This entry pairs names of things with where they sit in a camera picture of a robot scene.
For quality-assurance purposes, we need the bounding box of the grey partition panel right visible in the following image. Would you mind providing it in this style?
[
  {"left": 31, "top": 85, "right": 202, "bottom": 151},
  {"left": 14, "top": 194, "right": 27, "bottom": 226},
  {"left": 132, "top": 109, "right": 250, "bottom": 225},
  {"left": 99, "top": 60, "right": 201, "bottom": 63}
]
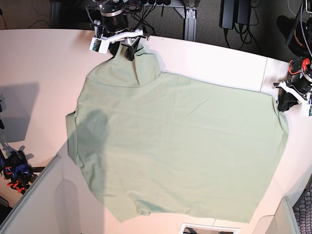
[{"left": 253, "top": 197, "right": 300, "bottom": 234}]

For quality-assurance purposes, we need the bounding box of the aluminium frame post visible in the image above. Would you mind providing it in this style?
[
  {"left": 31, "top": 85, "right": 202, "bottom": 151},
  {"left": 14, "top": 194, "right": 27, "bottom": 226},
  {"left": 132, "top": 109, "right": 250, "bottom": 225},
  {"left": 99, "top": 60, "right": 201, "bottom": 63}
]
[{"left": 174, "top": 0, "right": 201, "bottom": 41}]

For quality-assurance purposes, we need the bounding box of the grey monitor back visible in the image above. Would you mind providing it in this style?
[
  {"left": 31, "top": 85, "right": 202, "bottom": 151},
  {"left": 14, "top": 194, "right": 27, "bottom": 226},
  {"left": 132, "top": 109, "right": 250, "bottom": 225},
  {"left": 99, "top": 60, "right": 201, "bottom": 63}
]
[{"left": 0, "top": 94, "right": 5, "bottom": 130}]

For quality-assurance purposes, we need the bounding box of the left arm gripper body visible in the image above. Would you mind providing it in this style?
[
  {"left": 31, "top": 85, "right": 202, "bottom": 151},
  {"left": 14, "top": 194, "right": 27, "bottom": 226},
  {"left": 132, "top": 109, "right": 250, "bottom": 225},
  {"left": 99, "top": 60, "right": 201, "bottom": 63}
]
[{"left": 273, "top": 81, "right": 310, "bottom": 105}]

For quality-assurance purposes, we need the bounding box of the blue orange clamp pile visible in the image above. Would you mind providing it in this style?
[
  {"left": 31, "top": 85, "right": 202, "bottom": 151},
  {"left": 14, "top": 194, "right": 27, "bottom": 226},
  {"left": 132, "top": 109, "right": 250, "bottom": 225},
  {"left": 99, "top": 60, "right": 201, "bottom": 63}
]
[{"left": 0, "top": 151, "right": 36, "bottom": 195}]

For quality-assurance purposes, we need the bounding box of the grey partition panel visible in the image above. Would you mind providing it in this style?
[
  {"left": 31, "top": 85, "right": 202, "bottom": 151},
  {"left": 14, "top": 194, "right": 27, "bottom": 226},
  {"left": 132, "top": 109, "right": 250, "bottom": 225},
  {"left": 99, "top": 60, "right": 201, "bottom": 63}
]
[
  {"left": 0, "top": 155, "right": 81, "bottom": 234},
  {"left": 253, "top": 197, "right": 300, "bottom": 234}
]

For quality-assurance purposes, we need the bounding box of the light green polo shirt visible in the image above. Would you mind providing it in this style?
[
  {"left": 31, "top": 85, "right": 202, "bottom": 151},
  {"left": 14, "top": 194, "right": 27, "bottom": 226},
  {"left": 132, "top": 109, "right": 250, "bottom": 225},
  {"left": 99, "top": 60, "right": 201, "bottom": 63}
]
[{"left": 66, "top": 46, "right": 289, "bottom": 223}]

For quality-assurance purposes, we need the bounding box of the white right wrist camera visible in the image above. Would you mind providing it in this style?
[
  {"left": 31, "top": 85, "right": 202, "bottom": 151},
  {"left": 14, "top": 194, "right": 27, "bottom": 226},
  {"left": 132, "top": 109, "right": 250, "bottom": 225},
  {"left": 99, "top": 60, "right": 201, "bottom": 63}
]
[{"left": 89, "top": 37, "right": 110, "bottom": 54}]

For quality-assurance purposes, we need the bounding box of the grey partition panel left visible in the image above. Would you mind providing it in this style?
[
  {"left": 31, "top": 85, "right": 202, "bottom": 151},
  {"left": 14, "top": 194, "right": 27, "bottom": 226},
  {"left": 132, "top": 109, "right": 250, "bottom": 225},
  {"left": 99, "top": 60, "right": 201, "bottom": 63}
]
[{"left": 0, "top": 155, "right": 81, "bottom": 234}]

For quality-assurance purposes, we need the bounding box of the printed photo sheet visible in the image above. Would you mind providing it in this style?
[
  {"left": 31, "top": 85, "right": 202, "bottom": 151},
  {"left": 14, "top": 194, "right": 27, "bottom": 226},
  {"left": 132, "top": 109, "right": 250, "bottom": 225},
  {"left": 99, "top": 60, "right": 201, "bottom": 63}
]
[{"left": 179, "top": 223, "right": 240, "bottom": 234}]

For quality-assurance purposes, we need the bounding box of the black box under table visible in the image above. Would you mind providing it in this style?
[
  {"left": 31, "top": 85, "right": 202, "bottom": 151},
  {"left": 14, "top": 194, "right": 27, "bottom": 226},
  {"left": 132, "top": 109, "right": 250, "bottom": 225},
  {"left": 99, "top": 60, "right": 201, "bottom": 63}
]
[{"left": 219, "top": 0, "right": 251, "bottom": 29}]

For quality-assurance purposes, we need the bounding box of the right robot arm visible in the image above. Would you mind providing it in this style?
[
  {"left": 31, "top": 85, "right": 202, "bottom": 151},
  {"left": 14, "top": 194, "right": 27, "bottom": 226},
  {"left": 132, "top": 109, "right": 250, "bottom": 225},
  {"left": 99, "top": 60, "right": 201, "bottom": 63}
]
[{"left": 85, "top": 0, "right": 149, "bottom": 61}]

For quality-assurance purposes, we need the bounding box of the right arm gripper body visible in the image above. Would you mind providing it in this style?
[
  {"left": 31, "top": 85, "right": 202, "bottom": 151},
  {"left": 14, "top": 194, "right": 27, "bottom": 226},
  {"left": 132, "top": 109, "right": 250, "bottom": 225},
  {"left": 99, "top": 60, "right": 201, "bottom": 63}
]
[{"left": 101, "top": 29, "right": 149, "bottom": 53}]

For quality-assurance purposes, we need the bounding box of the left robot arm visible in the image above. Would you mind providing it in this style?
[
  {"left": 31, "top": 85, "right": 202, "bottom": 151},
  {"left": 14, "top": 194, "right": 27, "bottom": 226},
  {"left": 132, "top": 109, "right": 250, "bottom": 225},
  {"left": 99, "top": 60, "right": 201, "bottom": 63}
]
[{"left": 100, "top": 0, "right": 312, "bottom": 111}]

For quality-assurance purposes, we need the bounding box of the white power strip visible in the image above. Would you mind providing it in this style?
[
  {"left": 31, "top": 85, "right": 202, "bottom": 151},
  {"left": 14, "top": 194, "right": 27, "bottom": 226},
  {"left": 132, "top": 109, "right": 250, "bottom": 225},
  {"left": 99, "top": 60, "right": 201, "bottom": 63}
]
[{"left": 140, "top": 0, "right": 184, "bottom": 8}]

